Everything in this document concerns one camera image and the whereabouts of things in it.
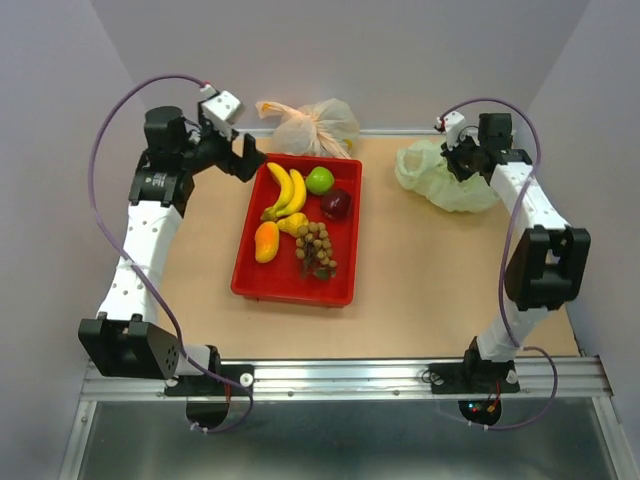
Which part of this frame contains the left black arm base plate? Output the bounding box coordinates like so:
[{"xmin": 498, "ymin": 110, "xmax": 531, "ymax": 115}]
[{"xmin": 164, "ymin": 363, "xmax": 255, "ymax": 397}]

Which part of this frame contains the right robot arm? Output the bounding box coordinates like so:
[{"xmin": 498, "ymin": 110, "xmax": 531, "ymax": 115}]
[{"xmin": 428, "ymin": 111, "xmax": 591, "ymax": 394}]

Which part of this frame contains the yellow fake banana bunch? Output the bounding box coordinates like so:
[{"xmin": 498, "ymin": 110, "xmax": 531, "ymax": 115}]
[{"xmin": 260, "ymin": 162, "xmax": 307, "ymax": 221}]

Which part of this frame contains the green fake apple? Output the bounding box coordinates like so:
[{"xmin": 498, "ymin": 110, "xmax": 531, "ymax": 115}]
[{"xmin": 305, "ymin": 166, "xmax": 335, "ymax": 196}]

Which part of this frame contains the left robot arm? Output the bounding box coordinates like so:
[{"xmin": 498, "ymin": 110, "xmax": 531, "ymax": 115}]
[{"xmin": 78, "ymin": 99, "xmax": 266, "ymax": 394}]

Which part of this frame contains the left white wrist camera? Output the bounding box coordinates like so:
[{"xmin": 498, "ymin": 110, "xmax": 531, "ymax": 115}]
[{"xmin": 202, "ymin": 90, "xmax": 244, "ymax": 125}]

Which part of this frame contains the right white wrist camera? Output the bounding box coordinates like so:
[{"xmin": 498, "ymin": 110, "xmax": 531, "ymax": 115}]
[{"xmin": 435, "ymin": 111, "xmax": 467, "ymax": 150}]

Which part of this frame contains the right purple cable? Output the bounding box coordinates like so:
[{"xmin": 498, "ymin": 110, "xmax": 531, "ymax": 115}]
[{"xmin": 439, "ymin": 96, "xmax": 559, "ymax": 432}]

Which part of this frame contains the orange yellow fake mango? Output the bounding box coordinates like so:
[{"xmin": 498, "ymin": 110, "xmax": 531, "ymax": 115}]
[{"xmin": 254, "ymin": 221, "xmax": 280, "ymax": 264}]

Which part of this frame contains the tied orange plastic bag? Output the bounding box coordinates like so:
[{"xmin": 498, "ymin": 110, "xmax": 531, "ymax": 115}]
[{"xmin": 255, "ymin": 98, "xmax": 360, "ymax": 159}]

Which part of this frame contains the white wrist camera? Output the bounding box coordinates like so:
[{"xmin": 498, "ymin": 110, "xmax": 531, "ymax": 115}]
[
  {"xmin": 435, "ymin": 111, "xmax": 467, "ymax": 150},
  {"xmin": 202, "ymin": 90, "xmax": 244, "ymax": 125}
]

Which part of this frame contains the dark red fake apple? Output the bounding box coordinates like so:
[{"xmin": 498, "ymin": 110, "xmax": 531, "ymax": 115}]
[{"xmin": 321, "ymin": 189, "xmax": 352, "ymax": 220}]

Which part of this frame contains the yellow fake pear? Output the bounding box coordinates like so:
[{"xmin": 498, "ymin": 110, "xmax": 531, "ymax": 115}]
[{"xmin": 276, "ymin": 212, "xmax": 309, "ymax": 237}]

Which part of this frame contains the green avocado print plastic bag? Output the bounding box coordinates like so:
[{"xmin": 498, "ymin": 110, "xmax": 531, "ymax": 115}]
[{"xmin": 394, "ymin": 139, "xmax": 500, "ymax": 213}]

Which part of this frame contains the red plastic tray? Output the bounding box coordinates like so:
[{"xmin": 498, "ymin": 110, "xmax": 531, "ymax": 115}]
[{"xmin": 231, "ymin": 153, "xmax": 362, "ymax": 307}]

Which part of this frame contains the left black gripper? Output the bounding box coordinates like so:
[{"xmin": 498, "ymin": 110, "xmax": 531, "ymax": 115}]
[{"xmin": 179, "ymin": 101, "xmax": 267, "ymax": 182}]

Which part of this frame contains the brown fake longan bunch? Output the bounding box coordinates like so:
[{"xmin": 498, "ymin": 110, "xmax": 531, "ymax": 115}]
[{"xmin": 295, "ymin": 222, "xmax": 337, "ymax": 281}]

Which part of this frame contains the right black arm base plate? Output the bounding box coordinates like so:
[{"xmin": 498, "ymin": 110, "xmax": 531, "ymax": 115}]
[{"xmin": 425, "ymin": 361, "xmax": 520, "ymax": 395}]

